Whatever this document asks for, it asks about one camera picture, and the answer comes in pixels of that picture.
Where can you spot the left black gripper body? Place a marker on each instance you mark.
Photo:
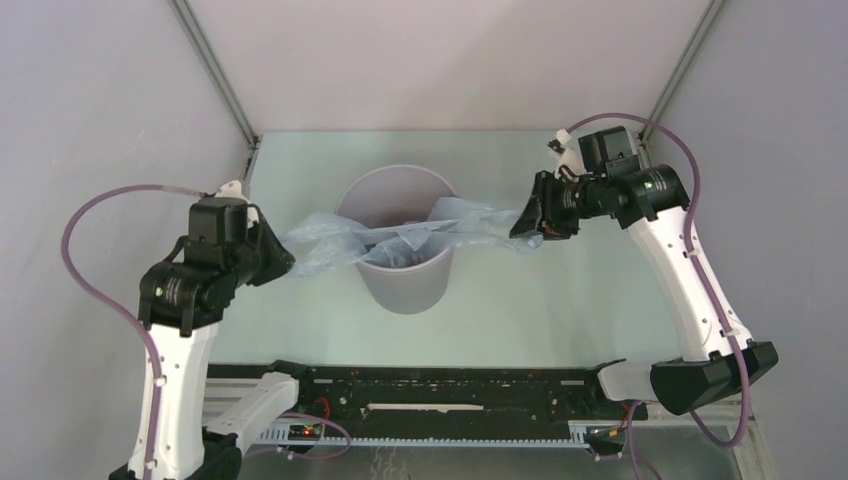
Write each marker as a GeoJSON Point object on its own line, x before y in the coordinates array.
{"type": "Point", "coordinates": [243, 258]}

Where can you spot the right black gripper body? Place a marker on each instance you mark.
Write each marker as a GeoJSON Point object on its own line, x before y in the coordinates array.
{"type": "Point", "coordinates": [566, 203]}

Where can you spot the light blue plastic trash bag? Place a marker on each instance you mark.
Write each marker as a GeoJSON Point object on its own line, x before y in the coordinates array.
{"type": "Point", "coordinates": [324, 241]}

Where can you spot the grey cylindrical trash bin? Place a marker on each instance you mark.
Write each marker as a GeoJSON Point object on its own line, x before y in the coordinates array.
{"type": "Point", "coordinates": [403, 273]}

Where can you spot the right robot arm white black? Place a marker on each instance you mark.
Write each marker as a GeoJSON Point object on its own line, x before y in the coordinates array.
{"type": "Point", "coordinates": [719, 355]}

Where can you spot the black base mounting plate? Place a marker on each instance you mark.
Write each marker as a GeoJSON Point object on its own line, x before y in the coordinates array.
{"type": "Point", "coordinates": [437, 404]}

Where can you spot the left controller board with leds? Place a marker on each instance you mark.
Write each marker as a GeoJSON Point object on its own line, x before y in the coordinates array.
{"type": "Point", "coordinates": [304, 432]}

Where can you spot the right controller board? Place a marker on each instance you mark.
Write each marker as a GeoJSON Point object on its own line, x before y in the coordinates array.
{"type": "Point", "coordinates": [608, 441]}

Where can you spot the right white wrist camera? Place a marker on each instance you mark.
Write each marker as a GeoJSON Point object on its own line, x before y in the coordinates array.
{"type": "Point", "coordinates": [570, 165]}

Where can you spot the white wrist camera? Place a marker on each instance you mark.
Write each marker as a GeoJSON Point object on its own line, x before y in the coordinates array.
{"type": "Point", "coordinates": [232, 189]}
{"type": "Point", "coordinates": [570, 165]}

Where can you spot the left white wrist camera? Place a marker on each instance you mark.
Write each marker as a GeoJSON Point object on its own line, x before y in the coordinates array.
{"type": "Point", "coordinates": [232, 189]}

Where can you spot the right corner aluminium post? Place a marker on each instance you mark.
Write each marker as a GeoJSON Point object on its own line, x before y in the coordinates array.
{"type": "Point", "coordinates": [706, 24]}

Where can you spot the corner aluminium post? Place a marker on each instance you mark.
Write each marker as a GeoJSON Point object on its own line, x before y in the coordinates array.
{"type": "Point", "coordinates": [706, 24]}
{"type": "Point", "coordinates": [204, 50]}

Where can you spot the left corner aluminium post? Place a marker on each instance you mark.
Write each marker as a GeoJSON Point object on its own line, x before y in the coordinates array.
{"type": "Point", "coordinates": [204, 50]}

